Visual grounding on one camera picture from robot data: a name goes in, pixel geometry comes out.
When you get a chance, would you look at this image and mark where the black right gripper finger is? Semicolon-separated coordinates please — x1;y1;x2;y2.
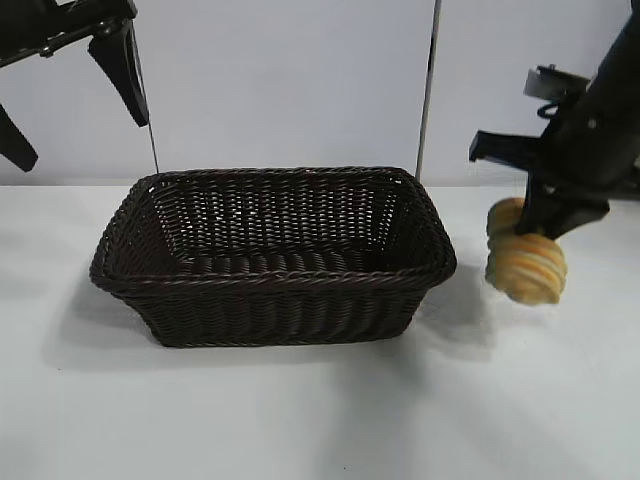
514;182;554;236
545;202;610;240

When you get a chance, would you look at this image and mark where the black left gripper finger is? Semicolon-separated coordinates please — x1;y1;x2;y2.
0;102;40;174
88;18;150;127

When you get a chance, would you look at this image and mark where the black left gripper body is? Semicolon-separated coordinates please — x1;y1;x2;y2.
0;0;139;69

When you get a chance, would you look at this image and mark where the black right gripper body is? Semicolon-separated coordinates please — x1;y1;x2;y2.
469;79;640;214

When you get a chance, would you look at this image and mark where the long striped bread roll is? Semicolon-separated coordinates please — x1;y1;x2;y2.
484;197;570;306

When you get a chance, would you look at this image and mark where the dark brown woven basket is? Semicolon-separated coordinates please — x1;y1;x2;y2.
88;167;459;350

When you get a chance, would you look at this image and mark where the thin dark vertical rod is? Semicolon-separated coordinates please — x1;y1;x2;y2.
128;19;160;176

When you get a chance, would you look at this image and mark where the gray vertical pole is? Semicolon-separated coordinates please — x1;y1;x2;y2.
413;0;441;177

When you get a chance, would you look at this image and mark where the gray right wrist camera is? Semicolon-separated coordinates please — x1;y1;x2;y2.
522;63;592;101

